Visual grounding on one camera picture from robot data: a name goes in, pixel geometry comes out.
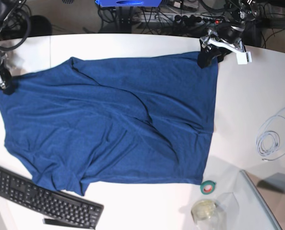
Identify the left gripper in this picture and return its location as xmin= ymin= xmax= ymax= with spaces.
xmin=197 ymin=23 xmax=245 ymax=69

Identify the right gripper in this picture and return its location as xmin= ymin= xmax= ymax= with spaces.
xmin=0 ymin=54 xmax=18 ymax=95

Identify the dark blue t-shirt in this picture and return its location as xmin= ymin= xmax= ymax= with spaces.
xmin=0 ymin=52 xmax=218 ymax=195

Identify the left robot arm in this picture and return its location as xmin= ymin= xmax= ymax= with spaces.
xmin=197 ymin=0 xmax=260 ymax=69

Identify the black power strip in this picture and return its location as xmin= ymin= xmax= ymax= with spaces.
xmin=173 ymin=14 xmax=223 ymax=26

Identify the blue box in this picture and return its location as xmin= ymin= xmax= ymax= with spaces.
xmin=95 ymin=0 xmax=161 ymax=7

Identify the black computer keyboard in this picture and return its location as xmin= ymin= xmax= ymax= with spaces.
xmin=0 ymin=167 xmax=104 ymax=230

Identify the green electrical tape roll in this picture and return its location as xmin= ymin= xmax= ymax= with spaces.
xmin=200 ymin=180 xmax=216 ymax=195

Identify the glass panel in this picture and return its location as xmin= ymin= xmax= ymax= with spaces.
xmin=245 ymin=172 xmax=285 ymax=230

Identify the clear glass jar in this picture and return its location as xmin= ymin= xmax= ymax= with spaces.
xmin=191 ymin=199 xmax=220 ymax=230

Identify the coiled white cable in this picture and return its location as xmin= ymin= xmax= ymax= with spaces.
xmin=256 ymin=104 xmax=285 ymax=161

